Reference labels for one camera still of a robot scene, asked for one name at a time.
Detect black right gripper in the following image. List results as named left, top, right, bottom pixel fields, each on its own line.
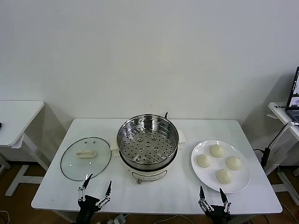
left=198, top=185, right=232, bottom=224

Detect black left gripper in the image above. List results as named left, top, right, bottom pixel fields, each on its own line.
left=74, top=173, right=113, bottom=224

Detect white steamed baozi bun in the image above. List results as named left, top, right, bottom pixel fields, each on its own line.
left=225, top=156, right=243, bottom=171
left=196, top=154, right=212, bottom=168
left=209, top=144, right=225, bottom=158
left=215, top=168, right=234, bottom=184

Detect round glass pot lid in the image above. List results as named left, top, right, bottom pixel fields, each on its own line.
left=60, top=137, right=112, bottom=182

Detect perforated steel steamer basket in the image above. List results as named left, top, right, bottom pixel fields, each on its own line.
left=116, top=113, right=180, bottom=170

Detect white round plate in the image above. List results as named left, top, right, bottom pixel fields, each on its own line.
left=191, top=139, right=252, bottom=194

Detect grey floor power strip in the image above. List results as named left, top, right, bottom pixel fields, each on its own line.
left=106, top=213, right=128, bottom=224

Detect cream electric cooker pot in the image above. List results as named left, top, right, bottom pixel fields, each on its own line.
left=109, top=129, right=188, bottom=185

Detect white side table with label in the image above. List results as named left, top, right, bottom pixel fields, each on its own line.
left=263, top=102, right=299, bottom=206

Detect open grey laptop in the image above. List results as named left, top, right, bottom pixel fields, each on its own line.
left=285, top=66, right=299, bottom=124

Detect black cable with adapter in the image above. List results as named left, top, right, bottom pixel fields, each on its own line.
left=253, top=121, right=292, bottom=168

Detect white laptop cable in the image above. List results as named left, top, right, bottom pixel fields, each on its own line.
left=273, top=120, right=299, bottom=164

